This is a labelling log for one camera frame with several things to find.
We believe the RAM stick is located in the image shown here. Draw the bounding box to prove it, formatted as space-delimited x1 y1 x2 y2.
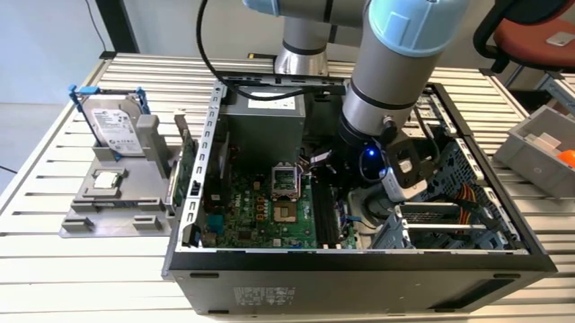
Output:
329 188 349 248
91 200 158 207

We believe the black RAM slot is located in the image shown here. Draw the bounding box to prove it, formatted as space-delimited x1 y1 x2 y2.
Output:
322 186 334 249
317 184 329 249
312 183 324 249

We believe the metal socket cover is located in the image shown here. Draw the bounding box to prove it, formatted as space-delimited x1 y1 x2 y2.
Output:
270 161 301 200

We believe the CPU socket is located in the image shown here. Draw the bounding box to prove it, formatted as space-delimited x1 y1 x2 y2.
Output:
272 198 300 223

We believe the grey power supply unit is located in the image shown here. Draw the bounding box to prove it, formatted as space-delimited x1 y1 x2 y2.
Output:
218 85 306 166

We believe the metal disk bay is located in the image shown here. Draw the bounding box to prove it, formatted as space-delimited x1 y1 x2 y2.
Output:
372 201 493 250

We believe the green motherboard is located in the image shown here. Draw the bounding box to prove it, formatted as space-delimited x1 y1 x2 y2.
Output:
200 167 360 250

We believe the green graphics card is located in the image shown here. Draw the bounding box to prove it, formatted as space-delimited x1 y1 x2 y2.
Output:
163 110 201 218

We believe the black open PC case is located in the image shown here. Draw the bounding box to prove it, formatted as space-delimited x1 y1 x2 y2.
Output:
161 70 557 316

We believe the grey plastic bin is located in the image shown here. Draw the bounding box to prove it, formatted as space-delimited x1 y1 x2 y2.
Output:
493 104 575 199

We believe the white block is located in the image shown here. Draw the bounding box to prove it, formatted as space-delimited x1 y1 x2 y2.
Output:
524 133 562 151

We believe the grey parts rack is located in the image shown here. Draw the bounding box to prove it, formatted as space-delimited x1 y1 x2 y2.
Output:
55 114 185 240

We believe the orange ball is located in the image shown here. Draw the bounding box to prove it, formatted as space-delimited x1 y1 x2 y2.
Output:
554 149 575 168

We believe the hard disk in blue carrier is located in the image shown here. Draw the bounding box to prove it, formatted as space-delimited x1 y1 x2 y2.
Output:
66 86 151 162

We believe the silver CPU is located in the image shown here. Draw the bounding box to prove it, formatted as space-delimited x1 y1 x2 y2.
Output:
91 174 119 191

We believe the red office chair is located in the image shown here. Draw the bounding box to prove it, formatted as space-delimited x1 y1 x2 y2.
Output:
473 0 575 74

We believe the small grey box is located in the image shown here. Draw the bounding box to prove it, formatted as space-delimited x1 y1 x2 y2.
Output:
545 32 570 47

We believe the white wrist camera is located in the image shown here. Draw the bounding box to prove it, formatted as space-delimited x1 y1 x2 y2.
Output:
378 137 440 203

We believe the orange yellow wire bundle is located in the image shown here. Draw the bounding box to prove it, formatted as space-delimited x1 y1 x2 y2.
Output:
448 183 480 236

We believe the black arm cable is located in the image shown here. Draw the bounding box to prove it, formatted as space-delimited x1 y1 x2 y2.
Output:
196 0 349 100

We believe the black metal post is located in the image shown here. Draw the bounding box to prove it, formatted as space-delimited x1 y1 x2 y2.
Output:
95 0 139 55

